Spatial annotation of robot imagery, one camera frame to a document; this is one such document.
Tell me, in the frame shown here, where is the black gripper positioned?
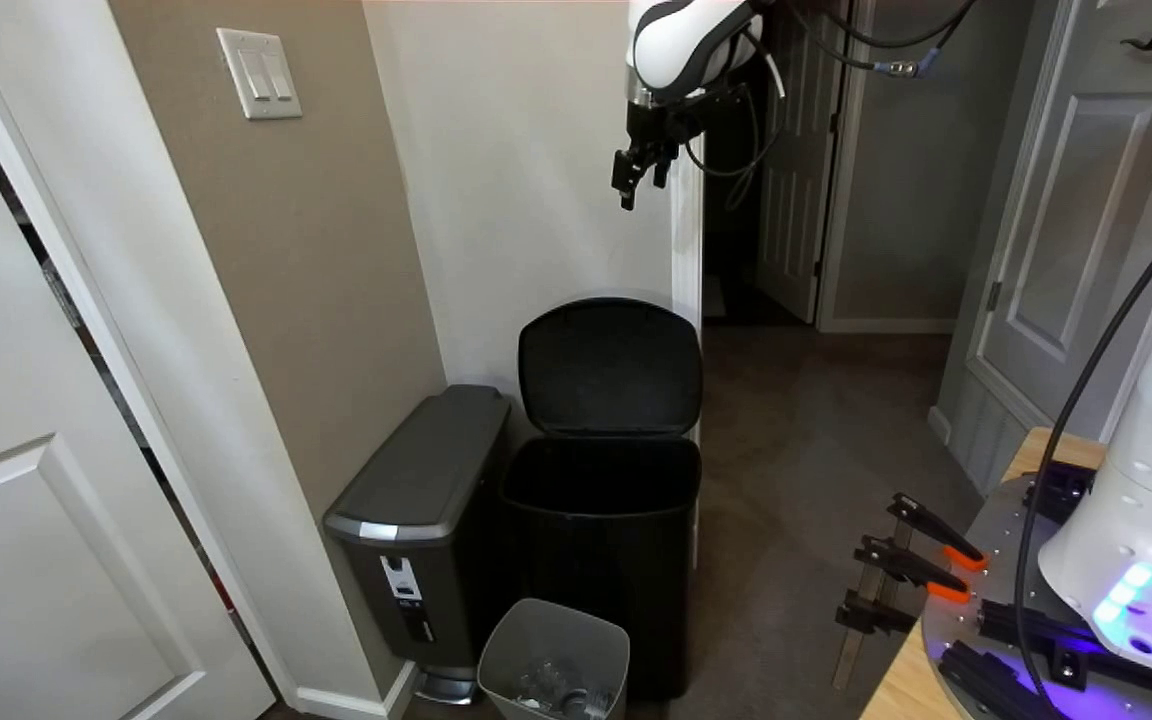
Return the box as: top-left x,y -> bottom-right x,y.
611,94 -> 708,210

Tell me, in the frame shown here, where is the black dust bin lid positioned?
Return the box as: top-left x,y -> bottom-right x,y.
517,295 -> 702,434

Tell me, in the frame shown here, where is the black open dust bin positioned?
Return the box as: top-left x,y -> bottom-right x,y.
500,441 -> 698,701

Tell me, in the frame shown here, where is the grey closed step bin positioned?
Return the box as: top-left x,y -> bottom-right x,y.
324,384 -> 511,706

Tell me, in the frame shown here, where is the white open hallway door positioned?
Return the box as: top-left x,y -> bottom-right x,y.
755,0 -> 840,325

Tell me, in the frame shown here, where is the orange black bar clamp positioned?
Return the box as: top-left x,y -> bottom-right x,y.
889,493 -> 988,570

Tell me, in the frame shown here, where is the small grey waste basket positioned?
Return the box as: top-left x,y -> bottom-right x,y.
476,596 -> 632,720

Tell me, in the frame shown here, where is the white sliding closet door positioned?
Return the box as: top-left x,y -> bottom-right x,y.
0,197 -> 273,720

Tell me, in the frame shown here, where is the white wall light switch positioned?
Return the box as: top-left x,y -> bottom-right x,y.
217,27 -> 299,120

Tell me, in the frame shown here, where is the white panel door with handle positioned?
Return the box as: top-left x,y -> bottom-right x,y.
931,0 -> 1152,495

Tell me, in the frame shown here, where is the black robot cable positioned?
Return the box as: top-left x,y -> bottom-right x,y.
1008,210 -> 1152,672

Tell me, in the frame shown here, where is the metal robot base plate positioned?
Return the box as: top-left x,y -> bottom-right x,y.
921,481 -> 1152,720

